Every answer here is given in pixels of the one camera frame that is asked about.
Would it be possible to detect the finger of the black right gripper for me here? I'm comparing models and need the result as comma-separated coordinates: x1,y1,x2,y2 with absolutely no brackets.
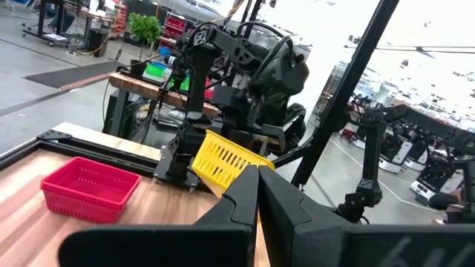
261,125,287,153

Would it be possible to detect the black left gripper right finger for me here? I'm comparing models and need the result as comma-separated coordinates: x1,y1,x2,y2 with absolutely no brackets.
258,165,475,267

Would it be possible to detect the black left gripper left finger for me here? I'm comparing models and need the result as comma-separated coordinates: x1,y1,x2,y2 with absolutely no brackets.
58,165,260,267

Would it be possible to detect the yellow slotted plastic basket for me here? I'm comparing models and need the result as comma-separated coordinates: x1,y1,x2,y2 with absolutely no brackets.
190,128,277,200

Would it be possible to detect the red slotted plastic basket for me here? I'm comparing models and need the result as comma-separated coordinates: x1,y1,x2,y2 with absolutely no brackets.
43,185,129,225
39,156,143,208

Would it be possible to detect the wooden top workbench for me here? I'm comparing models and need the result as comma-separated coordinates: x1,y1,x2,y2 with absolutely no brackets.
102,71,220,139

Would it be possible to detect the red storage bin rack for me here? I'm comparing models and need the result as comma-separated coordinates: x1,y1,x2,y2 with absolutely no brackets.
158,12,189,50

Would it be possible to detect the green leafy potted plant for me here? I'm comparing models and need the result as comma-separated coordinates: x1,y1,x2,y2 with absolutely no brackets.
127,12,165,50

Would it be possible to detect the black floor box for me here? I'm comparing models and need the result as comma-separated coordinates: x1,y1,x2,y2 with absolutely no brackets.
86,27,111,59

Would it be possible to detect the dark floor mat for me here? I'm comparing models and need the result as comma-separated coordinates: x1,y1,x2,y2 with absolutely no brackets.
22,60,124,92

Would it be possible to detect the black wheeled cart table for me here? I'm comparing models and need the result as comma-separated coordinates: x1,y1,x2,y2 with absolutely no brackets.
21,0,92,48

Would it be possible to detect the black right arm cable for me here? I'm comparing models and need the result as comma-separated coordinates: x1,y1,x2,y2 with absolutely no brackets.
236,21,298,85

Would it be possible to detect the black slanted frame pole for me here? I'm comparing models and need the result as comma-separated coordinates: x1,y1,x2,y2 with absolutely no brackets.
290,0,401,189

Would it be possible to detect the black table edge frame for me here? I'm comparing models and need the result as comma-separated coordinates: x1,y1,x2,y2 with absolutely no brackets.
0,129,161,178

